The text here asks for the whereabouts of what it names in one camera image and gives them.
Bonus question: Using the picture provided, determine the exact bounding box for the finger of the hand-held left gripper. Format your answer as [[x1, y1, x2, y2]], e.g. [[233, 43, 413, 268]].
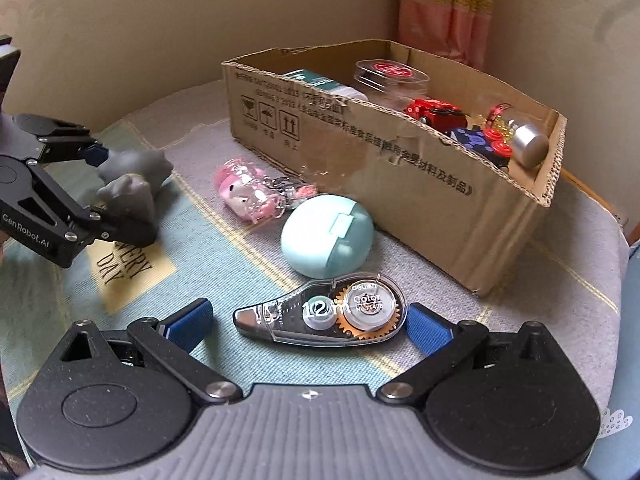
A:
[[27, 160, 161, 257], [15, 114, 110, 167]]

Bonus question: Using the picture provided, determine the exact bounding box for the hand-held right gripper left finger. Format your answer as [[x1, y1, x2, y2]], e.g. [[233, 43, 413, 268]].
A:
[[37, 297, 243, 406]]

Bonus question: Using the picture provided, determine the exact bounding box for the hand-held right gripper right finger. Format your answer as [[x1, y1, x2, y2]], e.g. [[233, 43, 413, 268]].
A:
[[375, 302, 581, 406]]

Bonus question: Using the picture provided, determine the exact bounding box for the grey toy figure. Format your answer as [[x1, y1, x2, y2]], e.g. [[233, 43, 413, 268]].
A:
[[96, 147, 175, 226]]

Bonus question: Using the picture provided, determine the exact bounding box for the clear correction tape dispenser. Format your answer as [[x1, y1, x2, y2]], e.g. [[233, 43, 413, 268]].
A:
[[232, 274, 410, 348]]

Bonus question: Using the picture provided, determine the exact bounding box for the cardboard box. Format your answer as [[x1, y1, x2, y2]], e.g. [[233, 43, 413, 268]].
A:
[[221, 40, 568, 298]]

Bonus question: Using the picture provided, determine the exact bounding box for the black toy with red knobs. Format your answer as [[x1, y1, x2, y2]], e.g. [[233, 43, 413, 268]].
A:
[[445, 125, 516, 171]]

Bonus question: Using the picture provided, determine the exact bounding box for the silver-capped golden capsule bottle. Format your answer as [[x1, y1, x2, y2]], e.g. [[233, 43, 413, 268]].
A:
[[470, 102, 551, 170]]

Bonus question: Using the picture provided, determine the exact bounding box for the red toy truck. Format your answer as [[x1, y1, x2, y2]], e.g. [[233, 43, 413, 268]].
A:
[[404, 97, 468, 133]]

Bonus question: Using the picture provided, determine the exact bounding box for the green white medical packet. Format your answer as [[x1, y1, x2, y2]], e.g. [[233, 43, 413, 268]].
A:
[[280, 67, 368, 106]]

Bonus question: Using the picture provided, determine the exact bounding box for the clear container with red label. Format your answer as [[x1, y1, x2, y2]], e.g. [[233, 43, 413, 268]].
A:
[[355, 58, 431, 111]]

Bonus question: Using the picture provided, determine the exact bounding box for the mint green round case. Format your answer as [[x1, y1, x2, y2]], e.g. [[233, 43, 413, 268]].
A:
[[280, 194, 375, 279]]

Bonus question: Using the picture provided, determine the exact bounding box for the blue bed sheet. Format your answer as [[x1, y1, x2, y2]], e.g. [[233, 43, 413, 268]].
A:
[[597, 240, 640, 480]]

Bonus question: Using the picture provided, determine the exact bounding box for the pink curtain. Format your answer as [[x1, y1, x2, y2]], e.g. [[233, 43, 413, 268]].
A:
[[400, 0, 496, 71]]

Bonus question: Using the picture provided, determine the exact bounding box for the pink toy keychain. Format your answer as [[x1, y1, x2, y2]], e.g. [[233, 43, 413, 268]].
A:
[[214, 157, 321, 226]]

